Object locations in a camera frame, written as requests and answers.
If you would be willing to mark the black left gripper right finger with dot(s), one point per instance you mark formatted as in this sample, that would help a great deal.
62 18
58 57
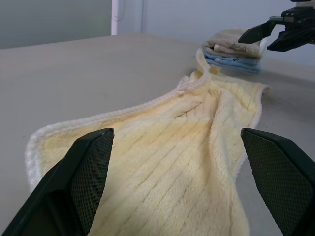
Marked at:
283 182

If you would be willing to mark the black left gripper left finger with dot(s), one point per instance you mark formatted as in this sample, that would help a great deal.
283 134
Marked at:
73 186

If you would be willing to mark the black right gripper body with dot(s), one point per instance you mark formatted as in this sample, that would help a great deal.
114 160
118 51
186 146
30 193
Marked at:
301 19

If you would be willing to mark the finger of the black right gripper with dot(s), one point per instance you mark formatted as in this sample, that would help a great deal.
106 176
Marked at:
257 33
292 40

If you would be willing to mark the yellow fluffy towel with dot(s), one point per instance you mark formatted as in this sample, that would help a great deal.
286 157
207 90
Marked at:
172 159

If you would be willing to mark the white cloth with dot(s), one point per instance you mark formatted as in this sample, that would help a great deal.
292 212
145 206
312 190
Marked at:
263 45

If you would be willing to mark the beige folded towel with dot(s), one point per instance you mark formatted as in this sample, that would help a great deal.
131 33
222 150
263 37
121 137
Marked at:
226 40

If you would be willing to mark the white pipe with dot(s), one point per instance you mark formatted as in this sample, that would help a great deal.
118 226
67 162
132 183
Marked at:
115 17

